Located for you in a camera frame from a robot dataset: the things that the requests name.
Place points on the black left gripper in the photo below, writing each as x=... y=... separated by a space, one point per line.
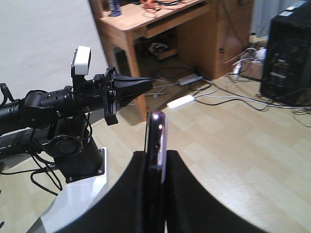
x=112 y=87

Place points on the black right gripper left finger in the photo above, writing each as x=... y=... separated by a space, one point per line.
x=122 y=209

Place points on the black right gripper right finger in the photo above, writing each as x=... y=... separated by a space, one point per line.
x=190 y=208

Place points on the black foldable phone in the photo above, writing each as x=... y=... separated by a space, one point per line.
x=156 y=145

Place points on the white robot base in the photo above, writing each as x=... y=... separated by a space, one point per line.
x=75 y=199

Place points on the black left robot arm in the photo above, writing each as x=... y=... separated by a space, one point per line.
x=56 y=122

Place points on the white power strip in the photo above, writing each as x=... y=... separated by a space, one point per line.
x=180 y=101

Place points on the black computer tower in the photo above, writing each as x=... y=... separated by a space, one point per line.
x=287 y=66

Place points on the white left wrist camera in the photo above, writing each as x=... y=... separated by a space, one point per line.
x=81 y=61

